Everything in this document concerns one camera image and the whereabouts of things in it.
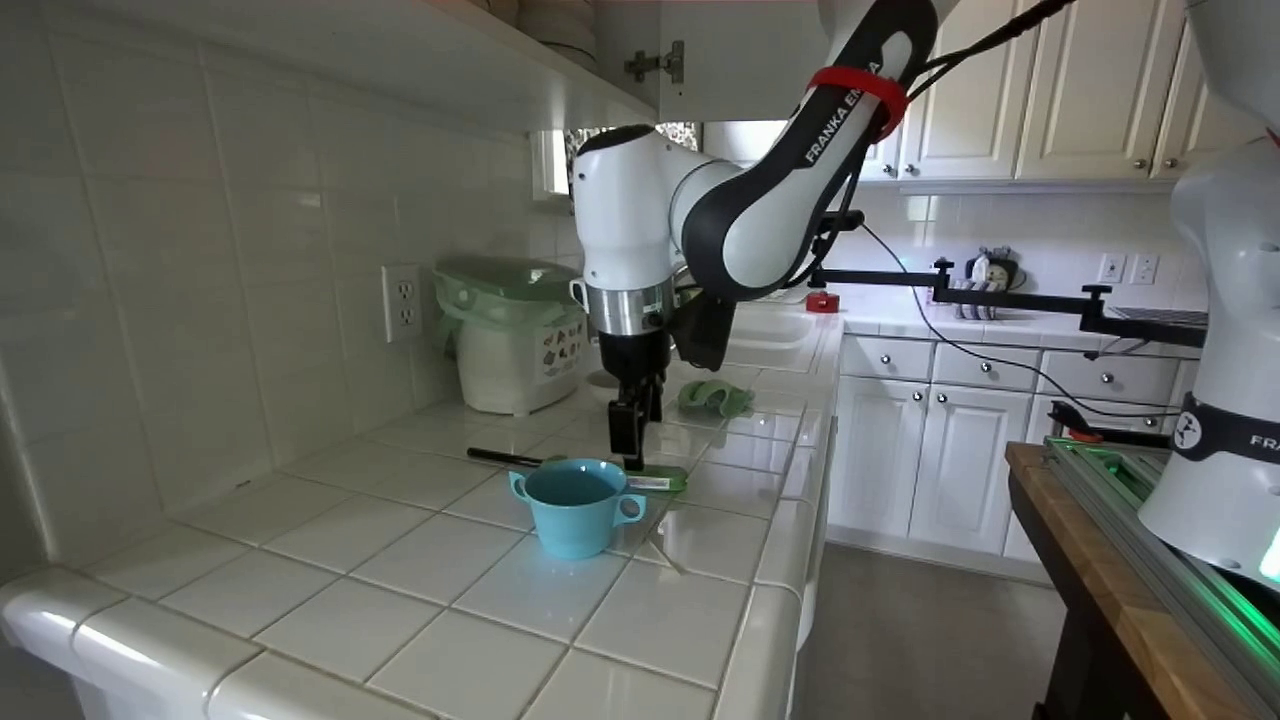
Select green long utility lighter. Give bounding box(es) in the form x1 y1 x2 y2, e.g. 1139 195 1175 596
467 447 689 501

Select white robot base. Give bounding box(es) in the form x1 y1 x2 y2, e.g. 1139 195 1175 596
1139 0 1280 591

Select white rice cooker green lid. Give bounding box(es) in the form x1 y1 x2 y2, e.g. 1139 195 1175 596
437 257 588 415

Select red small object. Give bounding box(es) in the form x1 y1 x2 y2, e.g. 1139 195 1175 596
804 291 841 311

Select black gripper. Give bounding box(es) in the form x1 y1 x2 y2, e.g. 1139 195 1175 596
602 333 667 467

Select white lower cabinets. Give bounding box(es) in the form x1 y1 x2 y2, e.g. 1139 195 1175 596
829 335 1192 566

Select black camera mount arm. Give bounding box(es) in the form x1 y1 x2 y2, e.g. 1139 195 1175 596
808 259 1208 348

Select floral curtain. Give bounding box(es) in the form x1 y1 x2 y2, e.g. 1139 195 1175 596
569 125 701 160

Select blue two-handled cup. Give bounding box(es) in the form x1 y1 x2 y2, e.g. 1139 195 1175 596
510 458 648 562

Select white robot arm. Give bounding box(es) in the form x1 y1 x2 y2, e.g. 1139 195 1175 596
573 0 957 467

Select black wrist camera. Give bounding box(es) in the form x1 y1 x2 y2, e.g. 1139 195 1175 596
674 297 737 373

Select wall power outlet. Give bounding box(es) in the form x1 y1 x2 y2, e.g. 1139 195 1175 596
380 265 420 345

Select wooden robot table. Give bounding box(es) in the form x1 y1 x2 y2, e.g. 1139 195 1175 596
1005 438 1280 720

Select white cabinets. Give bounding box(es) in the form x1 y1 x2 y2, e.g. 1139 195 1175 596
829 335 1192 566
864 0 1260 183

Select white upper cabinets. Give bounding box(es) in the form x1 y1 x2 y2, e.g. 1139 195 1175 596
864 0 1260 183

